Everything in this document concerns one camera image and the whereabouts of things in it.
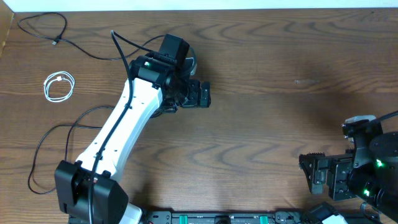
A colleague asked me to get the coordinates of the black usb cable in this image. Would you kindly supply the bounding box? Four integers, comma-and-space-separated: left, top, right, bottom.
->
16, 12, 165, 61
27, 105, 116, 195

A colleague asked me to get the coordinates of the white usb cable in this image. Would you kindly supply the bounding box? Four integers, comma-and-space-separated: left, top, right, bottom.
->
43, 70, 76, 103

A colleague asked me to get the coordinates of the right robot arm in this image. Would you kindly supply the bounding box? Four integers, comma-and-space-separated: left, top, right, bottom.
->
299, 114, 397, 221

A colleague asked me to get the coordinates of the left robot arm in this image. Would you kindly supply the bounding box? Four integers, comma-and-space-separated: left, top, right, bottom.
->
55, 34, 211, 224

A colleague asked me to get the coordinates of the cardboard box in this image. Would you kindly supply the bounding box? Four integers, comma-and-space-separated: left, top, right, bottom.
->
0, 0, 14, 55

